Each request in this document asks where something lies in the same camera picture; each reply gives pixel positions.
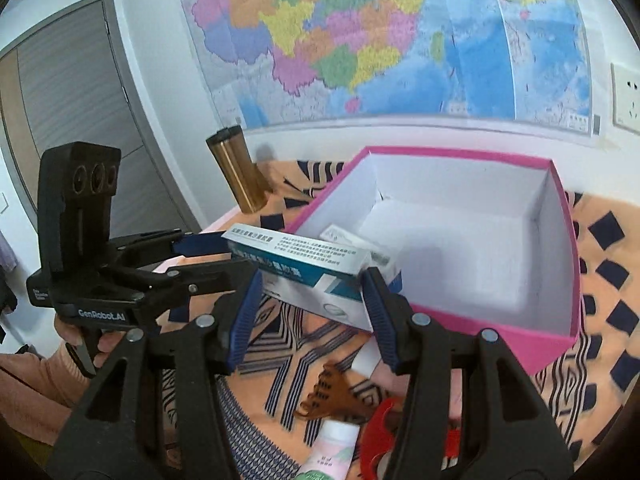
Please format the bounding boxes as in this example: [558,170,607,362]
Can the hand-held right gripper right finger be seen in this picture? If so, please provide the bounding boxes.
[362,267,574,480]

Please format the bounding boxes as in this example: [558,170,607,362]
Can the pink cardboard box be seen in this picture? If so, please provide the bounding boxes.
[290,146,584,376]

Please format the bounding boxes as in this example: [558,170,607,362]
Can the red handled scissors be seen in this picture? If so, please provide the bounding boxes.
[359,395,462,480]

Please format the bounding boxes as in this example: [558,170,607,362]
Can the white wall socket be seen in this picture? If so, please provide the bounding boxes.
[610,62,640,135]

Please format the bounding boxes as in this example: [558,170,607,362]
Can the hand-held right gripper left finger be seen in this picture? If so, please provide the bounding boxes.
[50,270,264,480]

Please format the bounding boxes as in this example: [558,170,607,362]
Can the orange patterned blanket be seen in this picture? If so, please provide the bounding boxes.
[165,157,632,480]

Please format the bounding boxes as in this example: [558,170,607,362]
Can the gold thermos bottle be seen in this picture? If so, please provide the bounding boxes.
[205,127,269,215]

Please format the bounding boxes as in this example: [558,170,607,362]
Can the colourful wall map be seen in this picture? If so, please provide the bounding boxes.
[172,0,604,137]

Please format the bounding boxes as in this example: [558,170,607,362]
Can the grey door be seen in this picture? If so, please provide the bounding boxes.
[0,0,202,246]

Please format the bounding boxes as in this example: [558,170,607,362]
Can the dark cloth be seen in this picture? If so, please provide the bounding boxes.
[0,230,20,343]

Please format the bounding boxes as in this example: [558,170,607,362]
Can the person's left forearm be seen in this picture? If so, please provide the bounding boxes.
[0,345,93,448]

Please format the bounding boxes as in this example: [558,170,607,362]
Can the brown wooden comb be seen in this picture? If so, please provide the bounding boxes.
[294,362,375,423]

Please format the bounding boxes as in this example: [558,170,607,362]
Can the person's left hand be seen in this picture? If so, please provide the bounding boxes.
[54,316,122,367]

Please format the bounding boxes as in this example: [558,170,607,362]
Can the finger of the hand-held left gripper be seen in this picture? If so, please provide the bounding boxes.
[109,229,233,267]
[122,259,262,328]

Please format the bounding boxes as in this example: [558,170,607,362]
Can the blue white medicine box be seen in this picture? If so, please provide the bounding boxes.
[221,222,403,333]

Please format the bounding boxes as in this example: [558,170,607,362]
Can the pink cream tube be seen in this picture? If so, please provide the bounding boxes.
[295,419,362,480]

